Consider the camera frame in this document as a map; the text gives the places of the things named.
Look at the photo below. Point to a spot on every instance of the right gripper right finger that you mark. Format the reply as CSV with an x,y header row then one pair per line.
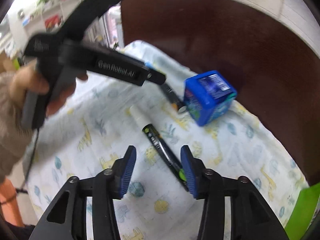
x,y
251,216

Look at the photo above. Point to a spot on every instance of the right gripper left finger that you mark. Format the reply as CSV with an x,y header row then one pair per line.
x,y
65,217

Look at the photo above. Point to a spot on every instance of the black white marker pen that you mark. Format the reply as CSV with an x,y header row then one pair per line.
x,y
158,143

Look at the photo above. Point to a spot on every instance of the beige knit sleeve forearm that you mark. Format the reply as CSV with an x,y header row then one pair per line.
x,y
14,139

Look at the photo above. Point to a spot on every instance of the person's left hand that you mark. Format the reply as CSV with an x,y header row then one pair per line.
x,y
28,79

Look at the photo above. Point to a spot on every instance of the green cardboard tray box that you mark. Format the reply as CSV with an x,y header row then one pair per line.
x,y
304,213

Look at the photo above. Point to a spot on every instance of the black battery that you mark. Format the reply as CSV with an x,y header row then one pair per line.
x,y
177,104

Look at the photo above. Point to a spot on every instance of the blue plastic cube box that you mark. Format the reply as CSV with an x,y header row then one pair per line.
x,y
208,96

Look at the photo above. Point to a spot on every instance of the dark brown wooden headboard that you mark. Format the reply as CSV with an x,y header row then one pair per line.
x,y
275,72

